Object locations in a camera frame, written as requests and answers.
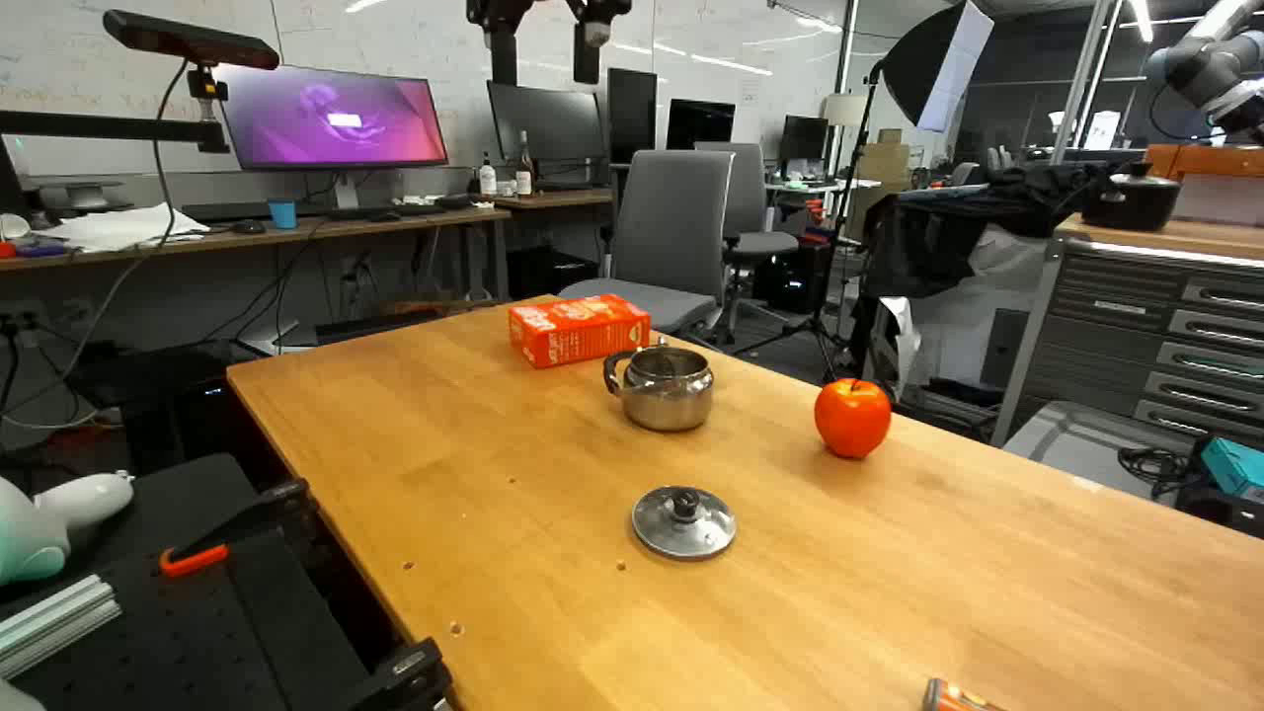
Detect orange cracker box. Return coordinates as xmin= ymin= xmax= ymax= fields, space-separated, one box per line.
xmin=504 ymin=289 xmax=657 ymax=372

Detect small brown object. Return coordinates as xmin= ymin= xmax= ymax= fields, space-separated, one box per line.
xmin=917 ymin=676 xmax=1011 ymax=711

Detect black cloth heap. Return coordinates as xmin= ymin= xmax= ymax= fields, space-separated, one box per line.
xmin=858 ymin=152 xmax=1122 ymax=304

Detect tall black monitor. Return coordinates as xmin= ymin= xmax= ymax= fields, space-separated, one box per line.
xmin=605 ymin=63 xmax=659 ymax=167

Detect small dark monitor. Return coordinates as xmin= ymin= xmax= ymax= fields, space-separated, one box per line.
xmin=773 ymin=111 xmax=835 ymax=169
xmin=665 ymin=96 xmax=737 ymax=152

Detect orange apple-shaped fruit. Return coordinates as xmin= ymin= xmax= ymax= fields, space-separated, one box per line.
xmin=811 ymin=375 xmax=896 ymax=463

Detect gray storage bin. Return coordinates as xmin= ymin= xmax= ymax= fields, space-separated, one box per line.
xmin=1004 ymin=394 xmax=1198 ymax=502

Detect silver steel kettle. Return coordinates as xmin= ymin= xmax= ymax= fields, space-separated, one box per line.
xmin=600 ymin=342 xmax=720 ymax=434

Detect black hanging fixture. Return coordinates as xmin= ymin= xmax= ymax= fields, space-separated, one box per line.
xmin=461 ymin=0 xmax=536 ymax=90
xmin=563 ymin=0 xmax=637 ymax=88

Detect gray drawer cabinet wooden top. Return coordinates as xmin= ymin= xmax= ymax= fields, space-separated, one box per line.
xmin=993 ymin=214 xmax=1264 ymax=452

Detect wide dark monitor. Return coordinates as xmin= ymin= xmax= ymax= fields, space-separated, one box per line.
xmin=482 ymin=80 xmax=613 ymax=194

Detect gray office chair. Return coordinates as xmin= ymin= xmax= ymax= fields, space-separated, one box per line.
xmin=691 ymin=138 xmax=806 ymax=318
xmin=559 ymin=147 xmax=737 ymax=337

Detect orange wooden box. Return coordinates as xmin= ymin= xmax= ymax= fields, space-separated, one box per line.
xmin=1143 ymin=138 xmax=1264 ymax=185

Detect white papers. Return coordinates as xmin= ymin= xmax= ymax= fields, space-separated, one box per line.
xmin=34 ymin=200 xmax=213 ymax=255

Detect monitor with purple screen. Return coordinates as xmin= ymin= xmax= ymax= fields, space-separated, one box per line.
xmin=213 ymin=59 xmax=454 ymax=214

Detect black keyboard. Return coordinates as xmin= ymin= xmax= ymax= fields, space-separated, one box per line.
xmin=310 ymin=194 xmax=482 ymax=223

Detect black softbox light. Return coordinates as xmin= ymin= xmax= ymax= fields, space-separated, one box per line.
xmin=867 ymin=0 xmax=999 ymax=138

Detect teal case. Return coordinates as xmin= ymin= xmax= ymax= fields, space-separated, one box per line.
xmin=1198 ymin=434 xmax=1264 ymax=502

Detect black strap bundle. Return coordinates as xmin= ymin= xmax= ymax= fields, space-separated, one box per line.
xmin=1118 ymin=446 xmax=1264 ymax=535

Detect silver steel kettle lid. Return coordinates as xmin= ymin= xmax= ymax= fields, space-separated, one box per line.
xmin=629 ymin=481 xmax=737 ymax=564

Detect black pot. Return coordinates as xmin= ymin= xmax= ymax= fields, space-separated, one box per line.
xmin=1079 ymin=169 xmax=1186 ymax=236

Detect short aluminium bar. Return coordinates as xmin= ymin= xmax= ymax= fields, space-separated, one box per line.
xmin=0 ymin=567 xmax=125 ymax=683

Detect long wooden desk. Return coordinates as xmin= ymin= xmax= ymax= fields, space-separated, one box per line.
xmin=0 ymin=200 xmax=517 ymax=310

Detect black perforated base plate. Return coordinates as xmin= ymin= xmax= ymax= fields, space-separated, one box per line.
xmin=0 ymin=450 xmax=409 ymax=711

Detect black stereo camera bar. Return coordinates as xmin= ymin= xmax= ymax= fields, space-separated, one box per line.
xmin=99 ymin=7 xmax=284 ymax=73

